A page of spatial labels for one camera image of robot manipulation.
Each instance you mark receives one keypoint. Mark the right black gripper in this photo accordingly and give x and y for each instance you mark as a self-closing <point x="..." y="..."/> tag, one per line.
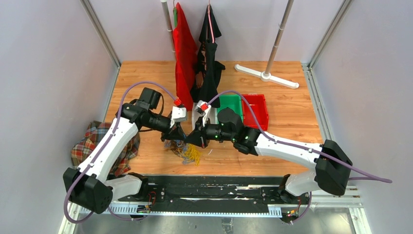
<point x="198" y="136"/>

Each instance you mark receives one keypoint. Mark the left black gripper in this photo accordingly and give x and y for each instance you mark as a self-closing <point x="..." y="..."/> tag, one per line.
<point x="175" y="133"/>

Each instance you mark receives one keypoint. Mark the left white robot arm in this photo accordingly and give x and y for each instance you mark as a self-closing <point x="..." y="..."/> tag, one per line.
<point x="88" y="185"/>

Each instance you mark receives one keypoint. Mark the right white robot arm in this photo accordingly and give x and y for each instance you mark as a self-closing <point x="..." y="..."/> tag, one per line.
<point x="327" y="164"/>

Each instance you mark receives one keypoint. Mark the white plastic bin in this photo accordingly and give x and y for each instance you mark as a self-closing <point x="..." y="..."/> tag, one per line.
<point x="195" y="115"/>

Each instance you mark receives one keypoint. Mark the black hanging garment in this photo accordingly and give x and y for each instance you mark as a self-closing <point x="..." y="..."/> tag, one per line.
<point x="207" y="68"/>

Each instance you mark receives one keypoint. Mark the green plastic bin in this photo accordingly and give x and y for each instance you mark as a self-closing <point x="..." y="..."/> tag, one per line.
<point x="233" y="102"/>

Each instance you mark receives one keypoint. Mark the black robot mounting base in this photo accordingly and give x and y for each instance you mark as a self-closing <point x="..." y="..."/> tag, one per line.
<point x="238" y="195"/>

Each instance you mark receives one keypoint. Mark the red plastic bin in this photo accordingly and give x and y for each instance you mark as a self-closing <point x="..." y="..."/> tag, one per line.
<point x="257" y="102"/>

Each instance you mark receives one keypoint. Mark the plaid flannel shirt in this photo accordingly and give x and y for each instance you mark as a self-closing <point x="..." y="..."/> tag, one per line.
<point x="92" y="137"/>

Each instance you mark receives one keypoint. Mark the red hanging shirt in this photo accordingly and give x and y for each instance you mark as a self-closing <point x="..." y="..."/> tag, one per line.
<point x="186" y="58"/>

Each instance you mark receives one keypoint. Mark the white rack base foot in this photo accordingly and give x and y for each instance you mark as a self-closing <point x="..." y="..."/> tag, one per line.
<point x="266" y="77"/>

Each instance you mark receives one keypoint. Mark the pink clothes hanger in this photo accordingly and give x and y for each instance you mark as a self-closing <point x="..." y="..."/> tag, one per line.
<point x="210" y="23"/>

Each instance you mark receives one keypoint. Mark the green clothes hanger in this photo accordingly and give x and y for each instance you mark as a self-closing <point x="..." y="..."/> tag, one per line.
<point x="175" y="17"/>

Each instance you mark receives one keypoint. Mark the left metal rack pole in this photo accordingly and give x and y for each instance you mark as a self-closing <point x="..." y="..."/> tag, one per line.
<point x="165" y="8"/>

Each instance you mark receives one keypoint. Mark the metal rack pole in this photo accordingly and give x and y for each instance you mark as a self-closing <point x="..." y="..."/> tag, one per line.
<point x="278" y="38"/>
<point x="165" y="8"/>

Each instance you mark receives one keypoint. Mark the right metal rack pole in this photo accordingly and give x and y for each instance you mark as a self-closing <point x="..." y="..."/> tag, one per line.
<point x="278" y="38"/>

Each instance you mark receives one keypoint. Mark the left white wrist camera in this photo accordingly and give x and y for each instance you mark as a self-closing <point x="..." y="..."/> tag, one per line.
<point x="178" y="114"/>

